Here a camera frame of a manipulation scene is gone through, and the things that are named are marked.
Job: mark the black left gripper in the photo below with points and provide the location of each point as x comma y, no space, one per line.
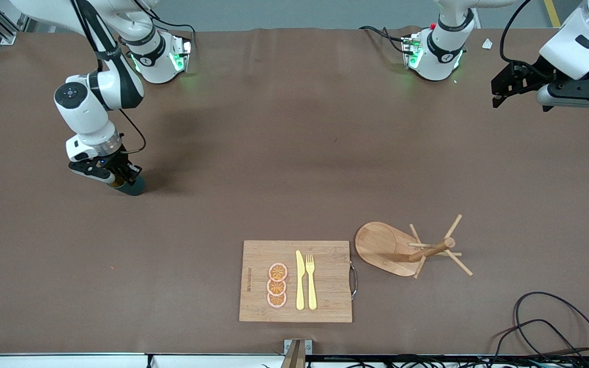
536,73

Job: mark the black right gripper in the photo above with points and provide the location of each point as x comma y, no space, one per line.
118,160

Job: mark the dark teal cup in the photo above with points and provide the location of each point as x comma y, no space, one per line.
133,188

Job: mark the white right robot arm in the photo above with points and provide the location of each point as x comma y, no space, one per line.
85,112

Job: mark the small white paper tag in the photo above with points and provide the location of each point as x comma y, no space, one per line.
487,44

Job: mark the brown table mat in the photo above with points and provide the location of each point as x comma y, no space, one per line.
274,153

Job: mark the orange slice toy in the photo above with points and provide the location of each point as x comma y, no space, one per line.
276,288
276,300
277,272

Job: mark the yellow plastic knife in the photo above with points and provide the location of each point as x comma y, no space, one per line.
300,286

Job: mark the wooden mug tree stand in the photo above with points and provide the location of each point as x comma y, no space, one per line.
376,245

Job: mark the yellow plastic fork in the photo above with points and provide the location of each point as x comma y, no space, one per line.
311,291

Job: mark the bamboo cutting board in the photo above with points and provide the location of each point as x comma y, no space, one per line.
330,286

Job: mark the metal mount bracket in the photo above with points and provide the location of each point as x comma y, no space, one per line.
297,352

